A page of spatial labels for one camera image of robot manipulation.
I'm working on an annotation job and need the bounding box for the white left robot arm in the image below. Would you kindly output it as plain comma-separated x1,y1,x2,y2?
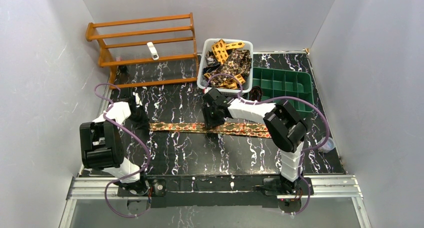
79,88,150,195

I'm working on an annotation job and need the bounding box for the yellow beetle print tie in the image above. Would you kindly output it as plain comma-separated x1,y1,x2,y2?
208,39,245,87

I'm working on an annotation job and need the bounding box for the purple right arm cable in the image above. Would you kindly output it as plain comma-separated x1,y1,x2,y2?
204,73,330,217

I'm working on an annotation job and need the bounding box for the white clip on rack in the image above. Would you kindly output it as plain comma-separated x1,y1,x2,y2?
146,42,159,61

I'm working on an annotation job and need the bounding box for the aluminium frame rail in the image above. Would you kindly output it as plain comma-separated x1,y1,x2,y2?
59,174,371,227

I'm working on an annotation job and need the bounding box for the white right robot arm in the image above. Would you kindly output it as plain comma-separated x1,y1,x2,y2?
202,88,310,194

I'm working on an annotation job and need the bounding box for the green compartment tray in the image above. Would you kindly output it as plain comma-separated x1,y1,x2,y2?
252,67,315,104

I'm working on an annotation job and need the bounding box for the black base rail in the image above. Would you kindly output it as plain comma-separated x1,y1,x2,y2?
117,174,315,212

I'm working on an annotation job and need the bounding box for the clear plastic cup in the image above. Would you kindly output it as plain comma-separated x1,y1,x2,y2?
318,137,336,153

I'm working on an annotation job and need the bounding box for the dark red rolled tie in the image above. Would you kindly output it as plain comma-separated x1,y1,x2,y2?
248,86,263,102

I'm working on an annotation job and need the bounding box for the cream flamingo paisley tie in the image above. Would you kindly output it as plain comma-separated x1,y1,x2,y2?
150,122,271,138

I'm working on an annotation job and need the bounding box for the orange wooden rack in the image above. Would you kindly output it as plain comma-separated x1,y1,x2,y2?
85,13,199,88

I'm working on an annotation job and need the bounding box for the black tropical floral tie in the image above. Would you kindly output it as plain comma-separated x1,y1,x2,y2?
203,50,252,89

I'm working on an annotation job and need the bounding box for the white plastic laundry basket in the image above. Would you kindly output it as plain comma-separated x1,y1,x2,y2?
197,38,254,96

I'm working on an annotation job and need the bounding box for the dark blue floral tie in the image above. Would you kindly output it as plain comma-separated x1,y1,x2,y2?
202,51,222,81

